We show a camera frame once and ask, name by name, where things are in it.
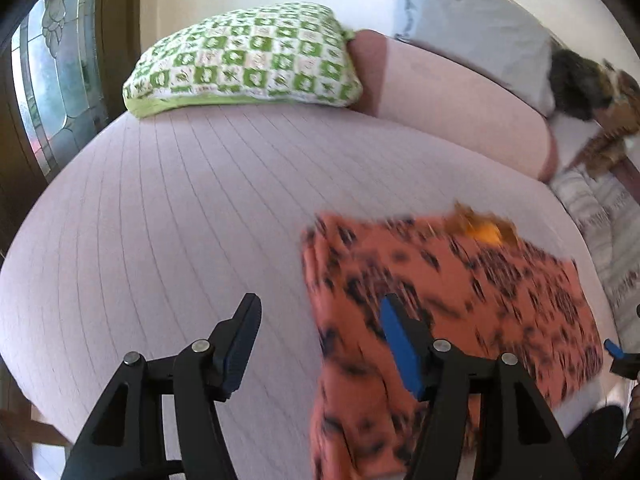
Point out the brown ruffled cloth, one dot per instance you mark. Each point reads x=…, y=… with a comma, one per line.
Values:
x=612, y=145

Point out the green checked pillow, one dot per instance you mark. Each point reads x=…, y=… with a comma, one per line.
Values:
x=245, y=60

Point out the orange floral long-sleeve shirt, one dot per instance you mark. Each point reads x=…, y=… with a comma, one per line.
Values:
x=500, y=290

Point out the pink quilted bed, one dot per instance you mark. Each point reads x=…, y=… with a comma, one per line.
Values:
x=175, y=220

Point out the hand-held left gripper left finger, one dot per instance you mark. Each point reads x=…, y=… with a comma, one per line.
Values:
x=240, y=355

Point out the striped grey blanket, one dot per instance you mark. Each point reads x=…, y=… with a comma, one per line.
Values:
x=605, y=225

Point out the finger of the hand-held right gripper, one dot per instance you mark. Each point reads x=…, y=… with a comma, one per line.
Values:
x=627, y=364

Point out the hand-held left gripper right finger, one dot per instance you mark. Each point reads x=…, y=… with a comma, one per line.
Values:
x=400, y=345

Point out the grey pillow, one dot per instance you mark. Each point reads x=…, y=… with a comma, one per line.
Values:
x=475, y=25

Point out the stained glass window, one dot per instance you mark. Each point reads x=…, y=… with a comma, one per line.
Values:
x=55, y=70

